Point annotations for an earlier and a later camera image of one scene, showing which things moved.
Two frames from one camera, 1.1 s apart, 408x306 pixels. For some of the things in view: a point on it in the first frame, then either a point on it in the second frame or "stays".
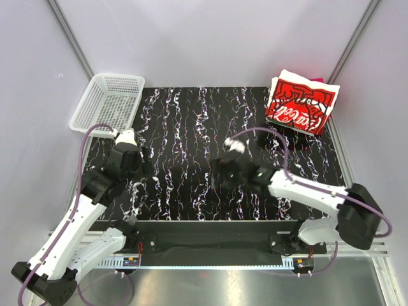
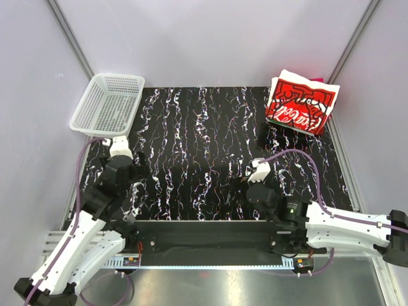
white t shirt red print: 303,102 stays
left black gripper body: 137,170 stays
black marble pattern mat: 180,130 stays
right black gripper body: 229,180 → 269,216
